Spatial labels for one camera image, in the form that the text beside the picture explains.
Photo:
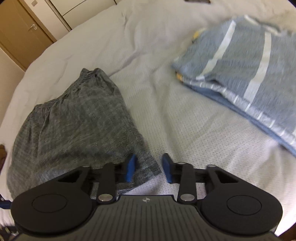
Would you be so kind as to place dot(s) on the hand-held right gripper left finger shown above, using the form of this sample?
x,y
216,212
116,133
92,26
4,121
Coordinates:
x,y
130,168

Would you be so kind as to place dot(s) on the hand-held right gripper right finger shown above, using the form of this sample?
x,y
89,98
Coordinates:
x,y
167,169

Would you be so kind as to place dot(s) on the grey checked shorts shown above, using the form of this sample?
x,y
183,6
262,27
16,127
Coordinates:
x,y
76,129

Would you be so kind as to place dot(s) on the light blue striped folded garment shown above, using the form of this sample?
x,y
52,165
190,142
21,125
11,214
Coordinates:
x,y
261,120

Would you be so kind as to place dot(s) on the white textured bed sheet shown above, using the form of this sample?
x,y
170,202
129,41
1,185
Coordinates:
x,y
150,58

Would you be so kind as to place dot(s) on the blue white striped folded shirt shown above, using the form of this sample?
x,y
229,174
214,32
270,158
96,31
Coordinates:
x,y
240,55

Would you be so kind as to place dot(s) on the cream wardrobe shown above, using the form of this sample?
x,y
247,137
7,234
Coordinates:
x,y
69,11

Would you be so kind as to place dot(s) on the brown wooden door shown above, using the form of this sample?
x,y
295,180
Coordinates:
x,y
16,34

